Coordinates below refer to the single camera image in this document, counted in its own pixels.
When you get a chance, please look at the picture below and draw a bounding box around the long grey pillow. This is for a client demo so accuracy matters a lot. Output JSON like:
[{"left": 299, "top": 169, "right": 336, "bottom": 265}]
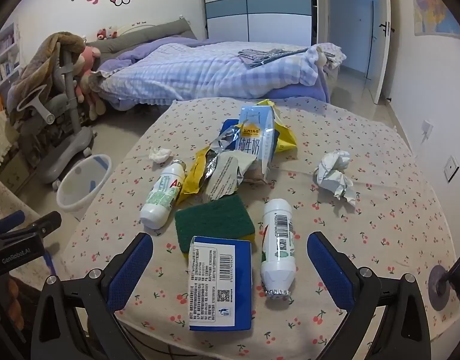
[{"left": 85, "top": 19, "right": 197, "bottom": 55}]

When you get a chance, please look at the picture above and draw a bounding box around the green and yellow sponge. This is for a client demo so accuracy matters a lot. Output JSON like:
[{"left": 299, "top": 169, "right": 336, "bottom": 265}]
[{"left": 174, "top": 194, "right": 256, "bottom": 261}]

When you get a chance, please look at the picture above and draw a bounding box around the brown blanket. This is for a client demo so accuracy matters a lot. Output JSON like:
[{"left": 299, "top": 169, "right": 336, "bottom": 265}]
[{"left": 7, "top": 32, "right": 86, "bottom": 128}]

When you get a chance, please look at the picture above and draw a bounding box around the torn yellow foil wrapper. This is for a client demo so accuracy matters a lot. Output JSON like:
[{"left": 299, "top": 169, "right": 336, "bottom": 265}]
[{"left": 205, "top": 99, "right": 298, "bottom": 202}]

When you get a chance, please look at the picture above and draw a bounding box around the person's left hand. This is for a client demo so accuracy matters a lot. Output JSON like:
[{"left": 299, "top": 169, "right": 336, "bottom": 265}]
[{"left": 0, "top": 275, "right": 34, "bottom": 331}]

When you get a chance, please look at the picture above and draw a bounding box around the white and blue wardrobe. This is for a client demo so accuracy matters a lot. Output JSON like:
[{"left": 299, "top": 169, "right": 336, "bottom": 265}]
[{"left": 202, "top": 0, "right": 316, "bottom": 46}]

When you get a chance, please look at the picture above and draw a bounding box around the white door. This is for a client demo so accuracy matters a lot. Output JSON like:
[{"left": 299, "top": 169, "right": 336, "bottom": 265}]
[{"left": 367, "top": 0, "right": 393, "bottom": 106}]

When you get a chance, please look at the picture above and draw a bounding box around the grey desk chair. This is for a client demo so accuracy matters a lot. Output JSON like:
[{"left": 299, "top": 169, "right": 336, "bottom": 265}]
[{"left": 7, "top": 32, "right": 96, "bottom": 192}]

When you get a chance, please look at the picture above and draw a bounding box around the beige plush toy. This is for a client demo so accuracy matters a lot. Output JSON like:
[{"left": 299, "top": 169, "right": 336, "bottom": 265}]
[{"left": 88, "top": 90, "right": 107, "bottom": 121}]

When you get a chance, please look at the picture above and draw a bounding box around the folded grey striped cloth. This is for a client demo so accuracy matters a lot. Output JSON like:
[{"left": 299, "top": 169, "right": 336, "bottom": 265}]
[{"left": 237, "top": 47, "right": 309, "bottom": 69}]

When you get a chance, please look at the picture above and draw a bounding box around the cherry print tablecloth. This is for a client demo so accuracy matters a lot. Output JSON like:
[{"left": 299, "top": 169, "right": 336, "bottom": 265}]
[{"left": 59, "top": 97, "right": 460, "bottom": 346}]

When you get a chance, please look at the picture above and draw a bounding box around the purple fleece blanket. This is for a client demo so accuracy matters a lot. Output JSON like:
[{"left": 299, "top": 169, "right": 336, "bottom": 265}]
[{"left": 267, "top": 82, "right": 330, "bottom": 102}]

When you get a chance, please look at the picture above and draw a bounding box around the white plastic bin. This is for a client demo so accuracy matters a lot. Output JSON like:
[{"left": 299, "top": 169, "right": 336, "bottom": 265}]
[{"left": 56, "top": 154, "right": 112, "bottom": 212}]

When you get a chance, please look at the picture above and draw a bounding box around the bookshelf with books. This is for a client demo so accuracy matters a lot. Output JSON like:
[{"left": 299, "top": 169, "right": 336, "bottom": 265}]
[{"left": 0, "top": 22, "right": 21, "bottom": 94}]

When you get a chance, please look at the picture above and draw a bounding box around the black device with round base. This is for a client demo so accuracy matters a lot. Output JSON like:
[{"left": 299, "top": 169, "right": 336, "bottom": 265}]
[{"left": 428, "top": 247, "right": 460, "bottom": 312}]

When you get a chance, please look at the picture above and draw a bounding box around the white plastic drink bottle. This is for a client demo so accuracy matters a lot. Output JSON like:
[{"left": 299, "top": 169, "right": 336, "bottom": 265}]
[
  {"left": 140, "top": 159, "right": 188, "bottom": 229},
  {"left": 260, "top": 198, "right": 295, "bottom": 301}
]

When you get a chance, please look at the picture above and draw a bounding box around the light blue milk carton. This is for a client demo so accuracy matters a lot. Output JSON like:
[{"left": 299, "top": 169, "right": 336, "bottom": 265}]
[{"left": 235, "top": 106, "right": 283, "bottom": 185}]

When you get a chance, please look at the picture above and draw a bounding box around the large pink plush toy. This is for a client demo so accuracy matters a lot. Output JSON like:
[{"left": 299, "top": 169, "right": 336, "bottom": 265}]
[{"left": 74, "top": 45, "right": 101, "bottom": 102}]

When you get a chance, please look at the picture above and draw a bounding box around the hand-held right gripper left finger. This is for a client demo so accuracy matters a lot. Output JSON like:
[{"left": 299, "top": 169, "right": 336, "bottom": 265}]
[{"left": 29, "top": 232, "right": 156, "bottom": 360}]

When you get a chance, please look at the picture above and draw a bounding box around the small white tissue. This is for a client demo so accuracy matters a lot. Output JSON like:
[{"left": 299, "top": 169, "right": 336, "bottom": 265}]
[{"left": 148, "top": 147, "right": 172, "bottom": 164}]

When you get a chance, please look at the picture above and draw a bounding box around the large white paper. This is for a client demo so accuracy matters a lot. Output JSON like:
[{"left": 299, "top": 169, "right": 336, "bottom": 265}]
[{"left": 313, "top": 150, "right": 358, "bottom": 208}]

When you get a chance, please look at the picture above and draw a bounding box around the blue and white box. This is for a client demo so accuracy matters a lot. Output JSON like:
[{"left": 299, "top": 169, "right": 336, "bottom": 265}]
[{"left": 187, "top": 235, "right": 253, "bottom": 332}]

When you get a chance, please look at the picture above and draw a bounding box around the yellow snack packet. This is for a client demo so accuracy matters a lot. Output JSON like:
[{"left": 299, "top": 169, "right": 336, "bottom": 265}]
[{"left": 176, "top": 146, "right": 215, "bottom": 204}]

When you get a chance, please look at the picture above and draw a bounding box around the purple plaid duvet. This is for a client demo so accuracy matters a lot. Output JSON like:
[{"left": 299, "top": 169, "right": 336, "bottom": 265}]
[{"left": 97, "top": 37, "right": 346, "bottom": 111}]

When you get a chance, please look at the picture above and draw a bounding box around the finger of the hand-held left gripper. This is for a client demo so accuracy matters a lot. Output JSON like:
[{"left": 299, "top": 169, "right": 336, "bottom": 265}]
[
  {"left": 25, "top": 211, "right": 62, "bottom": 235},
  {"left": 0, "top": 212, "right": 26, "bottom": 234}
]

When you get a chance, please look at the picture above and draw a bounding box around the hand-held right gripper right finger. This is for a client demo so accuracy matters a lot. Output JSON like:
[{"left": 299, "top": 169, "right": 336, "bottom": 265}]
[{"left": 307, "top": 231, "right": 433, "bottom": 360}]

